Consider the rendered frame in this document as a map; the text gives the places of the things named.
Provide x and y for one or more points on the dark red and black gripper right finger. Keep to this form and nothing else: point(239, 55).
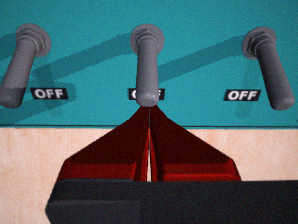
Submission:
point(182, 156)

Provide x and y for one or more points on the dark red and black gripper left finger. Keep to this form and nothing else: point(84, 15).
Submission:
point(117, 154)

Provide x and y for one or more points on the teal control panel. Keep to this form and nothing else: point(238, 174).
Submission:
point(75, 62)

